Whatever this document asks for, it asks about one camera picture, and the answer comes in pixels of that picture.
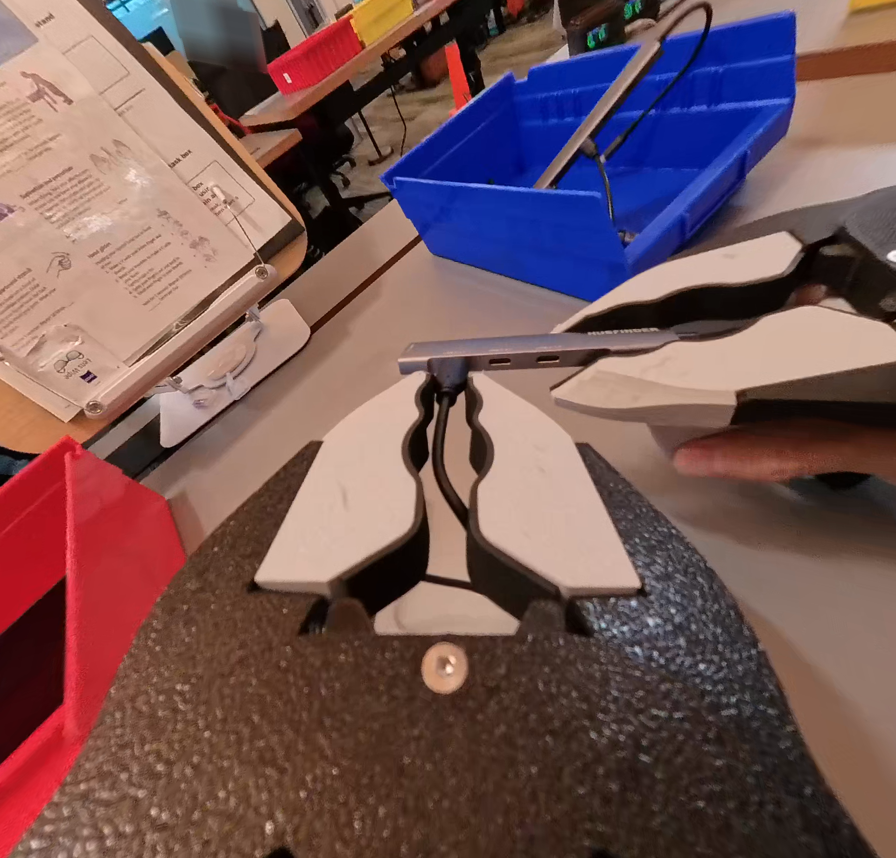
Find laminated exercise sheet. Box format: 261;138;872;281
0;0;259;383

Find instruction sheet on stand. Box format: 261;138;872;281
0;0;312;450

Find smooth black cable grey plugs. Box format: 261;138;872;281
420;370;477;591

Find blue plastic bin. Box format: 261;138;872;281
381;11;799;302

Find wooden table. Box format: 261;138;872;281
238;0;522;145

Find small yellow bin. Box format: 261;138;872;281
348;0;415;47

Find person's right hand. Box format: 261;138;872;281
672;425;896;484

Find black cable with blue-ringed plugs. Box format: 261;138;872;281
584;137;639;244

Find red plastic bin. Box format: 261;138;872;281
0;436;189;834

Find grey hub with black cable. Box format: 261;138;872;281
533;0;714;190
398;329;680;377

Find lens wipe packet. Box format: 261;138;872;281
20;324;130;411

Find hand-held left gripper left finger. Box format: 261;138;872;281
252;371;430;617

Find white instruction sheet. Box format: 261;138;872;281
21;0;295;265

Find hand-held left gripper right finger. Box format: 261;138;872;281
466;373;644;625

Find black battery charger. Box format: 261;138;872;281
558;0;662;57

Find long red bin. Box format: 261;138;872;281
267;14;365;96

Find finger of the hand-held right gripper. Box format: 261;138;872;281
550;303;896;454
552;231;819;337

